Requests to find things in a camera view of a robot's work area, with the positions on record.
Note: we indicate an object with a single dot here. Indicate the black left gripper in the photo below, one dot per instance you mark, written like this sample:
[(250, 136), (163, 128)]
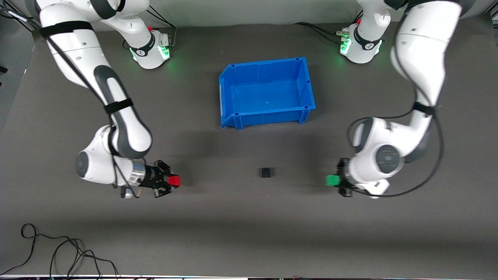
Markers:
[(343, 175)]

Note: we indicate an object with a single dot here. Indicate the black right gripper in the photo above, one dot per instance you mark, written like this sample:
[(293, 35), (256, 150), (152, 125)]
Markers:
[(152, 177)]

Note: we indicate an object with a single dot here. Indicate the black aluminium frame rail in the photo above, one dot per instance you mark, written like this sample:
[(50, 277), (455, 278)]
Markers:
[(19, 18)]

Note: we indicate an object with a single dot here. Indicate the small black cube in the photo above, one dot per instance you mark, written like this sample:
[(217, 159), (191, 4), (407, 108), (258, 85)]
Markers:
[(265, 172)]

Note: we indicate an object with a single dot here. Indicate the small green cube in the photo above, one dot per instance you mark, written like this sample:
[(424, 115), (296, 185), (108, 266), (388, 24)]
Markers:
[(332, 180)]

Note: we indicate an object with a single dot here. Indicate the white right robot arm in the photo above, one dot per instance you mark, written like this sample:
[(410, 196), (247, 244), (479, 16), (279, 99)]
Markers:
[(78, 58)]

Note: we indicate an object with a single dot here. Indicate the blue plastic storage bin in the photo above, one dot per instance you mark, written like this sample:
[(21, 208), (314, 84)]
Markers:
[(268, 93)]

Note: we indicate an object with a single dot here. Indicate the small red cube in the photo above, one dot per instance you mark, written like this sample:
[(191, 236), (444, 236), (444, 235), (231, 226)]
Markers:
[(175, 181)]

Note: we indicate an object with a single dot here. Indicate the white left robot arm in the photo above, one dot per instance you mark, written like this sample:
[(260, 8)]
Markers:
[(420, 50)]

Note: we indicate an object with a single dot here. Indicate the dark grey table mat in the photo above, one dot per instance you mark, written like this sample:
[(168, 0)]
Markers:
[(249, 217)]

